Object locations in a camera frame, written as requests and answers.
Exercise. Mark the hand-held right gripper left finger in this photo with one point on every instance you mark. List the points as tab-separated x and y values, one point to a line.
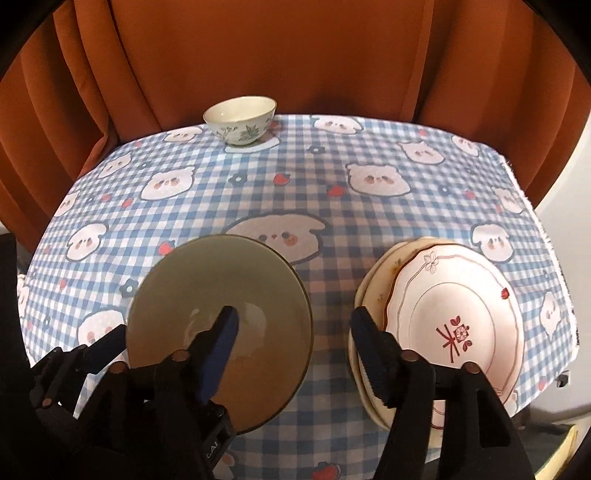
226	350

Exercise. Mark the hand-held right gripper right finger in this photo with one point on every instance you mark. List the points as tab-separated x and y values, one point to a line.
367	346

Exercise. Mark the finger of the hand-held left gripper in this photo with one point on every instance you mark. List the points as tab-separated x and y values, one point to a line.
108	346

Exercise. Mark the yellow floral cream plate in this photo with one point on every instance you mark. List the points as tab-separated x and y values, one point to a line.
353	357
385	272

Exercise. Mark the green floral ceramic bowl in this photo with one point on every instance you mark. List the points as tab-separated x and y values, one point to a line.
221	277
240	129

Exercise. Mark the white red-rimmed plate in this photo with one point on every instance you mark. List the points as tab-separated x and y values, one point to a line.
461	295

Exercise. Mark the blue checkered cartoon tablecloth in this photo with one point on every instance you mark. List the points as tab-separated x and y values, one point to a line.
323	194

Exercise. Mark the orange curtain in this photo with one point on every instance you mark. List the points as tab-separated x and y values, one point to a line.
295	55

